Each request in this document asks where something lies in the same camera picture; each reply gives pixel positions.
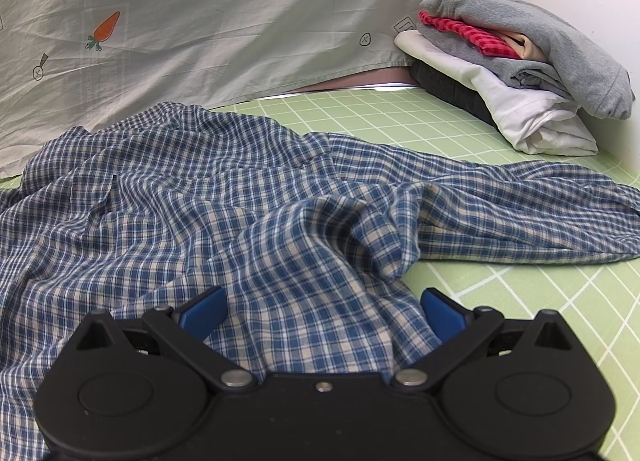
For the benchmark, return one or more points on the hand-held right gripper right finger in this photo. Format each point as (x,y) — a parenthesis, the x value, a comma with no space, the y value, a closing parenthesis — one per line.
(442,316)

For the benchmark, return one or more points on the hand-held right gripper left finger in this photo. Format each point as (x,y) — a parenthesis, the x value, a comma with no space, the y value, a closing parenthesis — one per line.
(202,313)

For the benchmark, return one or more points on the blue plaid shirt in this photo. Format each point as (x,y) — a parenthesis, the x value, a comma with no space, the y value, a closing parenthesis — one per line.
(250,221)

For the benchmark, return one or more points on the green grid mat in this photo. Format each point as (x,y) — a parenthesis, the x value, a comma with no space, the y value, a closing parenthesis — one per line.
(550,316)

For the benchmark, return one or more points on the white folded cloth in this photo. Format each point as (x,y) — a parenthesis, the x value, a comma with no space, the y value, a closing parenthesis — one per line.
(530,116)

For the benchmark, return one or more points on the dark striped folded garment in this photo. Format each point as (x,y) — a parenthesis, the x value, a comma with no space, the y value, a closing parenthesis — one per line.
(450,86)

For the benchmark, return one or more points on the pink cloth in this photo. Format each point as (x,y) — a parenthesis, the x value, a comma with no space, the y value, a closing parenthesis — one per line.
(360,78)

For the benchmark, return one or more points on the beige folded cloth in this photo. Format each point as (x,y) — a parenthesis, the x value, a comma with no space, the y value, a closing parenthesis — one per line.
(529,48)

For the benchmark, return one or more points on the red checked cloth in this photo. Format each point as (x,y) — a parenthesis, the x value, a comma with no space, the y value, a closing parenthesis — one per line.
(475,36)

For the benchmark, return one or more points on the grey carrot print sheet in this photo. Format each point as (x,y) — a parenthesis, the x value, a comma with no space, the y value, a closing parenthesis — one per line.
(225,16)

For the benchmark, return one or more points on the grey sweatshirt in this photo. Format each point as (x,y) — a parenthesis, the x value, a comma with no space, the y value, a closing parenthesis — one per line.
(550,36)

